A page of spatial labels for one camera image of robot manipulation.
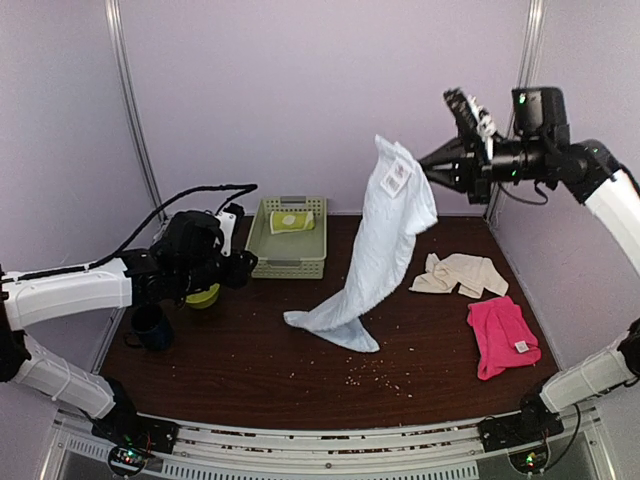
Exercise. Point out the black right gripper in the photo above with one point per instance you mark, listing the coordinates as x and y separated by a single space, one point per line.
472 178

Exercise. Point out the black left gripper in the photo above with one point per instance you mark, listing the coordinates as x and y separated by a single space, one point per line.
239 274

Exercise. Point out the pale green plastic basket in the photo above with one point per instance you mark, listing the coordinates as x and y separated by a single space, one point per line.
292 254

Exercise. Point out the green patterned towel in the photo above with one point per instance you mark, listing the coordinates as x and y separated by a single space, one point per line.
281 222

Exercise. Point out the light blue towel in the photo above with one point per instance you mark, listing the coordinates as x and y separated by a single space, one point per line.
398 206

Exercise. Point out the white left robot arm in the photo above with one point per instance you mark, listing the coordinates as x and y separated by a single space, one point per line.
32 298

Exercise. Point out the lime green bowl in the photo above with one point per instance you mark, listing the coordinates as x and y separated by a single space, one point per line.
204 299

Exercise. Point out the cream white towel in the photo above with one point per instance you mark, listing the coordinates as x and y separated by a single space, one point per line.
473 275

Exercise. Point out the dark blue mug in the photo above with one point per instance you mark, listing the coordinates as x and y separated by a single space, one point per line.
150 329

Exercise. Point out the pink towel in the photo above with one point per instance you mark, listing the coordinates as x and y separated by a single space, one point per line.
503 337

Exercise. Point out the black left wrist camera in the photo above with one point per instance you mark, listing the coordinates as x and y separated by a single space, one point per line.
190 239

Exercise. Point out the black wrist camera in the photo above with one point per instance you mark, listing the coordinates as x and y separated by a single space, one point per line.
539 112
190 239

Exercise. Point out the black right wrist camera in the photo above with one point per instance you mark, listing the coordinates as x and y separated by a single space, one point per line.
539 112

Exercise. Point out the aluminium frame post left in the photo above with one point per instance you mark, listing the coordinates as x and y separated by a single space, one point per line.
117 35

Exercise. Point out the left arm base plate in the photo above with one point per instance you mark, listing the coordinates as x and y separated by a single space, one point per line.
147 434

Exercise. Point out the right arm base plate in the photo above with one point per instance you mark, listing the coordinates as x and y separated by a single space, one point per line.
510 431

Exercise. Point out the aluminium front rail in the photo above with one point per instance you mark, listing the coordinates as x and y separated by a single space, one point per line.
450 450

